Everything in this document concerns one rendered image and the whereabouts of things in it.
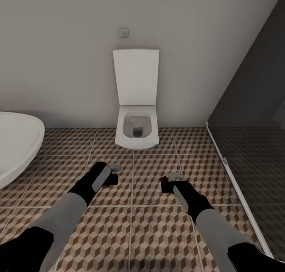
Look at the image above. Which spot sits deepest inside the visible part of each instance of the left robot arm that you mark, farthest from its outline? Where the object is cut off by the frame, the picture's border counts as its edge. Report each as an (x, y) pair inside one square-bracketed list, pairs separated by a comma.
[(40, 244)]

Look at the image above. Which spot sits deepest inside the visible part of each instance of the door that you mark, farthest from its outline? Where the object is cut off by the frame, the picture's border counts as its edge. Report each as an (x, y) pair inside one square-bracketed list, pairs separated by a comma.
[(248, 127)]

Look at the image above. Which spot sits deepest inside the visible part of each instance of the mousetrap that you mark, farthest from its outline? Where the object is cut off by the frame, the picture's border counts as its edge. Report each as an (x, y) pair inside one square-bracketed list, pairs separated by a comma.
[(164, 179)]

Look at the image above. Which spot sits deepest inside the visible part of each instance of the toilet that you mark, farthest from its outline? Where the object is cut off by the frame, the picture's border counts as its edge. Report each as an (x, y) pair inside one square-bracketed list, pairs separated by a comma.
[(137, 79)]

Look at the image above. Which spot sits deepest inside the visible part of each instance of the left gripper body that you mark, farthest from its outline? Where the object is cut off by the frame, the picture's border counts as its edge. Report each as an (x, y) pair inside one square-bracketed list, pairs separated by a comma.
[(112, 181)]

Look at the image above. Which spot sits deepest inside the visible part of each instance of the hook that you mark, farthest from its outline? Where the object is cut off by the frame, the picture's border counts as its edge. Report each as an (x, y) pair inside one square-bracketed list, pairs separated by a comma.
[(123, 32)]

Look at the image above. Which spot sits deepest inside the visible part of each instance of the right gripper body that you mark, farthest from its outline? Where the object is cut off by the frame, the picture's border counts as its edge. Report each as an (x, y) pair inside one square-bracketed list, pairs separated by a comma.
[(166, 187)]

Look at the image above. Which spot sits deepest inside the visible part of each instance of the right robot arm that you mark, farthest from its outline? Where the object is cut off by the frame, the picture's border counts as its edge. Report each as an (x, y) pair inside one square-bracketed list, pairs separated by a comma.
[(232, 250)]

